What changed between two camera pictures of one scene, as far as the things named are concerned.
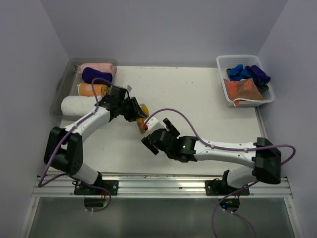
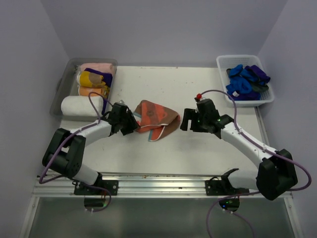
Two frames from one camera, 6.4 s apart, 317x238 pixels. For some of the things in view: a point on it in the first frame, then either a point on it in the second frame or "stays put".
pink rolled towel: (108, 68) stays put
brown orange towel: (245, 89) -> (161, 120)
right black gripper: (173, 131) -> (190, 114)
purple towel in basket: (261, 74) stays put
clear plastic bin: (67, 86) stays put
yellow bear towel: (140, 121) -> (88, 79)
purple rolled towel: (88, 74) stays put
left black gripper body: (126, 109) -> (128, 123)
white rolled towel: (79, 105) stays put
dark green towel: (262, 89) stays put
